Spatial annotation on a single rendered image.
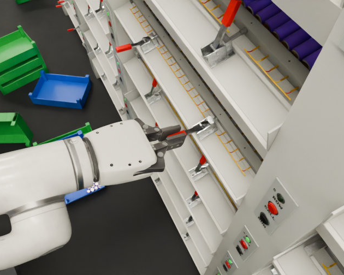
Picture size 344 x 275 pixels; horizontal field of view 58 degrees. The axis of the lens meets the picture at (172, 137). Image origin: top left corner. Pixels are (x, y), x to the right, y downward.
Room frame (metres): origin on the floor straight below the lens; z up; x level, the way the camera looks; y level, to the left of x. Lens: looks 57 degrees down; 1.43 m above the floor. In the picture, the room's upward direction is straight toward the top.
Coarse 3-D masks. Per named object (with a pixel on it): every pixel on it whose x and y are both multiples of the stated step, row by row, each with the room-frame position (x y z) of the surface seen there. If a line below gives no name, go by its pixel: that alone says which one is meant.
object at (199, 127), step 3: (198, 126) 0.33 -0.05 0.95; (201, 126) 0.33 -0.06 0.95; (189, 129) 0.32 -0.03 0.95; (192, 129) 0.32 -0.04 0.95; (195, 129) 0.33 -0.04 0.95; (198, 129) 0.33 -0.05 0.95; (201, 129) 0.33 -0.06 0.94; (177, 132) 0.32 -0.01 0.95; (180, 132) 0.32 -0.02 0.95; (183, 132) 0.32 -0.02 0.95; (186, 132) 0.32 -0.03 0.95; (189, 132) 0.32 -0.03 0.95; (192, 132) 0.32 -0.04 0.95; (168, 135) 0.31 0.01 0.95; (171, 135) 0.31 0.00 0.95
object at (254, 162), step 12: (132, 12) 0.69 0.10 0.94; (144, 12) 0.66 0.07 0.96; (156, 24) 0.61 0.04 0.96; (168, 36) 0.57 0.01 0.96; (168, 48) 0.53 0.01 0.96; (180, 60) 0.49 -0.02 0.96; (192, 72) 0.46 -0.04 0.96; (192, 84) 0.44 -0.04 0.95; (204, 96) 0.40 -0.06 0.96; (216, 108) 0.36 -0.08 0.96; (228, 120) 0.34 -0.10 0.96; (228, 132) 0.31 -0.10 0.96; (240, 144) 0.28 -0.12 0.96; (252, 156) 0.26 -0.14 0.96; (240, 168) 0.25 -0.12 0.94; (252, 168) 0.24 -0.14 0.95
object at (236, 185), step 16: (112, 0) 0.72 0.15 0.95; (128, 0) 0.74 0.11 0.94; (128, 16) 0.69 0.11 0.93; (128, 32) 0.64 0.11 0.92; (144, 32) 0.62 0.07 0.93; (160, 48) 0.56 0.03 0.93; (160, 64) 0.52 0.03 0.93; (160, 80) 0.47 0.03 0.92; (176, 80) 0.47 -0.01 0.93; (176, 96) 0.43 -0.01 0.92; (192, 96) 0.42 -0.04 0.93; (176, 112) 0.42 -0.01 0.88; (192, 112) 0.38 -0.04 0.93; (208, 144) 0.31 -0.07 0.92; (224, 144) 0.30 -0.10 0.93; (208, 160) 0.28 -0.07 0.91; (224, 160) 0.27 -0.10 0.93; (240, 160) 0.27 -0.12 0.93; (224, 176) 0.24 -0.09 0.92; (240, 176) 0.24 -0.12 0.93; (240, 192) 0.21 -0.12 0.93
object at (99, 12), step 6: (90, 0) 1.05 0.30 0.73; (96, 0) 1.04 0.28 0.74; (102, 0) 0.96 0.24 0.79; (90, 6) 1.02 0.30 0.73; (96, 6) 1.01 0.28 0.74; (102, 6) 0.97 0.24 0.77; (96, 12) 0.96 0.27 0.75; (102, 12) 0.95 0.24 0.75; (96, 18) 0.95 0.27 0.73; (102, 18) 0.95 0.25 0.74; (102, 24) 0.92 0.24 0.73; (108, 30) 0.88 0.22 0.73; (108, 36) 0.81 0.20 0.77
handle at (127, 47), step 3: (144, 39) 0.57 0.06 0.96; (138, 42) 0.57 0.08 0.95; (141, 42) 0.57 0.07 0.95; (144, 42) 0.57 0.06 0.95; (123, 45) 0.55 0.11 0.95; (126, 45) 0.55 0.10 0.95; (129, 45) 0.55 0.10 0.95; (132, 45) 0.56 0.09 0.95; (135, 45) 0.56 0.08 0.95; (138, 45) 0.56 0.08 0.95; (117, 48) 0.54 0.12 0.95; (120, 48) 0.54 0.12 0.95; (123, 48) 0.54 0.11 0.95; (126, 48) 0.54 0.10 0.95; (129, 48) 0.55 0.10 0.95; (117, 51) 0.54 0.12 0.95; (120, 51) 0.54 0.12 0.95
